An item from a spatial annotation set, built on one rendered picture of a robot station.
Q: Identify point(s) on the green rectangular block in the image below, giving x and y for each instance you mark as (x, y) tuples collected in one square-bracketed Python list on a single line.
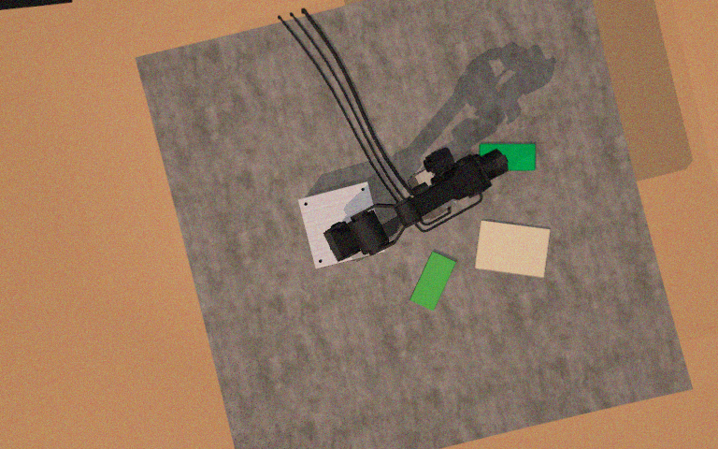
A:
[(520, 156), (432, 281)]

